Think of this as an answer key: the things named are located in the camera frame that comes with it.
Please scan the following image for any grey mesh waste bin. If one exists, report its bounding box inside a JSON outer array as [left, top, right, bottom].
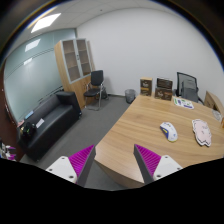
[[125, 89, 136, 104]]

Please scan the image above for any black mesh office chair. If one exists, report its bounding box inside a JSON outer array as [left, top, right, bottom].
[[176, 72, 202, 103]]

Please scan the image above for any brown box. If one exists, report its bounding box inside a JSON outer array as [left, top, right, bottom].
[[155, 78, 173, 101], [140, 77, 153, 96]]

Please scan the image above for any wooden glass-door cabinet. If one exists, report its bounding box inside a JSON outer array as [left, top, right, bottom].
[[54, 38, 93, 108]]

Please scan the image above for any white blue computer mouse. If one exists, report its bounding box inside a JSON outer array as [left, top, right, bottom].
[[160, 122, 178, 142]]

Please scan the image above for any brown box left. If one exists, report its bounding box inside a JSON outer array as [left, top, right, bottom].
[[140, 77, 153, 96]]

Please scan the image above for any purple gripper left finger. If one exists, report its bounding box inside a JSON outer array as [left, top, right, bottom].
[[47, 145, 96, 187]]

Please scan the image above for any brown box right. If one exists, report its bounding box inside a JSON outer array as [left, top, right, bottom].
[[155, 78, 173, 101]]

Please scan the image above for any black visitor chair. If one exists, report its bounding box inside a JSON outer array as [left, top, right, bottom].
[[84, 70, 108, 109]]

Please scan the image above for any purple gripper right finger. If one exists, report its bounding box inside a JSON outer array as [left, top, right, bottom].
[[133, 144, 182, 185]]

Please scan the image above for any black bag on sofa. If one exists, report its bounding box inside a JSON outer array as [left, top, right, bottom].
[[20, 122, 36, 139]]

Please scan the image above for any white green printed card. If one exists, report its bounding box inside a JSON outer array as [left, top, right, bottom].
[[173, 97, 194, 109]]

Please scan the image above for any white paper on sofa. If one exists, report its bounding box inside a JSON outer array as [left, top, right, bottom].
[[36, 118, 44, 128]]

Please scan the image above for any black leather sofa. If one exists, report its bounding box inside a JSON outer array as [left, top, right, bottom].
[[17, 91, 82, 161]]

